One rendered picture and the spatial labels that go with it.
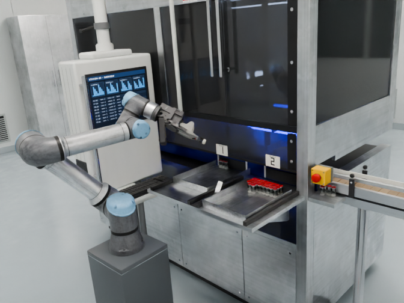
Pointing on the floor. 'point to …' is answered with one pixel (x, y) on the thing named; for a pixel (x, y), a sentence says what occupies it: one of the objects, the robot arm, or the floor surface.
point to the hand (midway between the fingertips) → (193, 137)
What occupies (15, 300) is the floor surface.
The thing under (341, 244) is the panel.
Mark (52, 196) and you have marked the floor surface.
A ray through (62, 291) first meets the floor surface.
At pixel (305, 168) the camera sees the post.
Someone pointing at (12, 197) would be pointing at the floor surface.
